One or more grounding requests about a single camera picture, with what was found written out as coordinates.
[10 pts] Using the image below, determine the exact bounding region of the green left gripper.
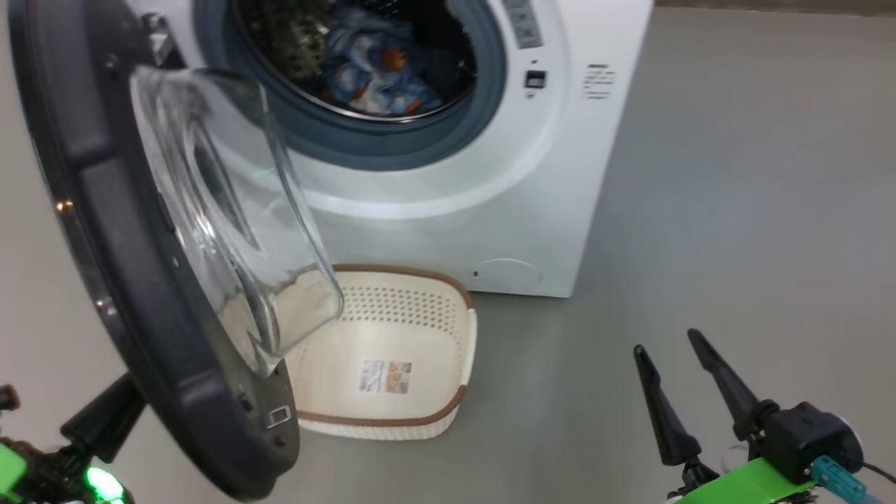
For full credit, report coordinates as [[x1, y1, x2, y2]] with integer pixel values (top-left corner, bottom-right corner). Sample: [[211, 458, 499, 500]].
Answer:
[[0, 371, 148, 504]]

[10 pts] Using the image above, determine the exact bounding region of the blue garment with orange print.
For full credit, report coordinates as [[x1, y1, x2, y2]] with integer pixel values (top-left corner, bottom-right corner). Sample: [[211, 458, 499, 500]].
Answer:
[[323, 31, 450, 117]]

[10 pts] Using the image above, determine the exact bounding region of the paper label inside basket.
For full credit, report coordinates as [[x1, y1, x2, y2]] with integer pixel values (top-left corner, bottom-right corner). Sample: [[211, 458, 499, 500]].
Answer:
[[358, 358, 413, 395]]

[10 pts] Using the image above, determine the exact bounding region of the teal connector cable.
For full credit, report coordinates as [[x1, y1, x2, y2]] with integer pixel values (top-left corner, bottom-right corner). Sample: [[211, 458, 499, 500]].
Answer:
[[811, 454, 884, 504]]

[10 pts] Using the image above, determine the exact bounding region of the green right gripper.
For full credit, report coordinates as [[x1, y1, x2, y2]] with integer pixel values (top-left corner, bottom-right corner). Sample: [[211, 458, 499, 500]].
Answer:
[[633, 328, 821, 504]]

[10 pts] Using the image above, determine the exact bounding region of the cream perforated laundry basket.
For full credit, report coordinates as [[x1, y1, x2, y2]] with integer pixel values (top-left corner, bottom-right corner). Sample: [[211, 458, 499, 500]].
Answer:
[[283, 264, 479, 442]]

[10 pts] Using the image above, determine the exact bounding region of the stainless steel washing machine drum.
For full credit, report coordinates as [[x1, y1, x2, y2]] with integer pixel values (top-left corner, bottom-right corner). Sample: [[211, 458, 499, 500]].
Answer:
[[234, 0, 481, 124]]

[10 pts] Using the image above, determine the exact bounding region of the round black glass washer door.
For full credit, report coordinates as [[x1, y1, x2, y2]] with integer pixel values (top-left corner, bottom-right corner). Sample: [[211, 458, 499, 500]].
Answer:
[[8, 0, 346, 502]]

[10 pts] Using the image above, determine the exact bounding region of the grey warning sticker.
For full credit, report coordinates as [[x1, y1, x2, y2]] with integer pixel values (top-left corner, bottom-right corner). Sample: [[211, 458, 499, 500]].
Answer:
[[500, 0, 546, 50]]

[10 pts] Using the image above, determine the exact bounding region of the round drain filter cover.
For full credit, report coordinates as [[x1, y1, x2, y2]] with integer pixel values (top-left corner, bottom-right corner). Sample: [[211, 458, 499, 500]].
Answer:
[[474, 257, 544, 290]]

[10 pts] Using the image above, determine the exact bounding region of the white front-load washing machine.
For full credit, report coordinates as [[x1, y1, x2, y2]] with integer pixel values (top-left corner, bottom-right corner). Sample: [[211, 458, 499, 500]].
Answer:
[[126, 0, 656, 299]]

